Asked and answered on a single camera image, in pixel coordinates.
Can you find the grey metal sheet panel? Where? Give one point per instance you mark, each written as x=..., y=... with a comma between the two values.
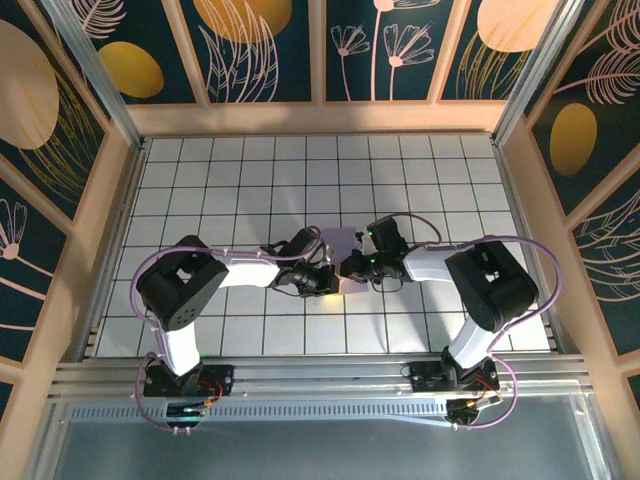
x=320, y=455

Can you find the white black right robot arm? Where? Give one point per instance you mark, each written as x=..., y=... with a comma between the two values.
x=467, y=345

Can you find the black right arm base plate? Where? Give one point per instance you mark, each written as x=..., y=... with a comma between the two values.
x=422, y=380

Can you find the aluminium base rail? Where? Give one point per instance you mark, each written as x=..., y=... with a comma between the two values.
x=320, y=372

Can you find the aluminium corner post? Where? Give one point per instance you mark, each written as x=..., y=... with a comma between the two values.
x=536, y=75
x=95, y=75

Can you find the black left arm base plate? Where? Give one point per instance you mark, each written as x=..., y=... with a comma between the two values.
x=220, y=380

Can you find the aluminium side rail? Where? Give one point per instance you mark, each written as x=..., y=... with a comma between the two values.
x=117, y=240
x=526, y=240

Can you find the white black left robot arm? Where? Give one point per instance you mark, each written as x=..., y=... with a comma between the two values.
x=177, y=345

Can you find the purple paper sheet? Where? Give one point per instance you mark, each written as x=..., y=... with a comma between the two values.
x=342, y=237

